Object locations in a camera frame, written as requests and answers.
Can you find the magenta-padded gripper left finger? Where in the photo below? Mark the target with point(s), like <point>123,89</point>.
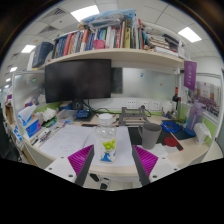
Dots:
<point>63,168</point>

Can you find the dark blue mouse pad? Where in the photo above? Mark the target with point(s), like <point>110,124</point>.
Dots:
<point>184,134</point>

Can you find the small blue device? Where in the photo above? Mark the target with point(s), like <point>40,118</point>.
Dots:
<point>83,114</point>

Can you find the blue and white tissue box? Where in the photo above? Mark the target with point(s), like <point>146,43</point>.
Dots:
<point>30,125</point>

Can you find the white ceramic jar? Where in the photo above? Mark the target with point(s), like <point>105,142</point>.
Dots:
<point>167,107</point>

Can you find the dark wine bottle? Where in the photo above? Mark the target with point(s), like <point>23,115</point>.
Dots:
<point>175,97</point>

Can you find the flat round red coaster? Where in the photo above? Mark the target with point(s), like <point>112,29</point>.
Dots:
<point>171,142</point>

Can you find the white wall socket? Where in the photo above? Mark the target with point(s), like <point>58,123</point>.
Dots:
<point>156,105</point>
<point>131,104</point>
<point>144,103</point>

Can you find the grey mug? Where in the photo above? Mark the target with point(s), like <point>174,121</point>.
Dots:
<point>150,136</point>

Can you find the pile of white tissues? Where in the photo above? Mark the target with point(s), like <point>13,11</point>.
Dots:
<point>48,114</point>

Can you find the large white paper napkin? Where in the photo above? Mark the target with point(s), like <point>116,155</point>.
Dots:
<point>160,150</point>

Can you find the white paper with writing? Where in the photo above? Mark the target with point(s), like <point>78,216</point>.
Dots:
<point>65,141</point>

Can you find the grey metal laptop stand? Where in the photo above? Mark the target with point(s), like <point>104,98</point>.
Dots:
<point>133,118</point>

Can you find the clear plastic box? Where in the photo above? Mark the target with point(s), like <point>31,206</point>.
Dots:
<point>66,115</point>

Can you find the purple hanging banner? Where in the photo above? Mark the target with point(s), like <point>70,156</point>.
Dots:
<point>190,75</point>

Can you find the crumpled white tissue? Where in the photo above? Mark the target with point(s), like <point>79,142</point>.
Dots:
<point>201,131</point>

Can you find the group photo poster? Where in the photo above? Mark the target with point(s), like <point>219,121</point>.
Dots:
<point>208,96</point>

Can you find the black computer monitor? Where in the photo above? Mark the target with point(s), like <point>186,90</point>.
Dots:
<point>77,80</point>

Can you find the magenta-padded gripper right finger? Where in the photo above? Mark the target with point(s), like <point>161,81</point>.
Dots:
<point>161,168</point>

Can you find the white shelf unit with books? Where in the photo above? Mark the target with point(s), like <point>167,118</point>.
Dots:
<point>110,53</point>

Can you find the clear plastic bottle white cap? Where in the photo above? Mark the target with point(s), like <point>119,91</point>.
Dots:
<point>106,140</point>

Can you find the black desk mat red edge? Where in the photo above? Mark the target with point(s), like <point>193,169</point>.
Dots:
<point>135,135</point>

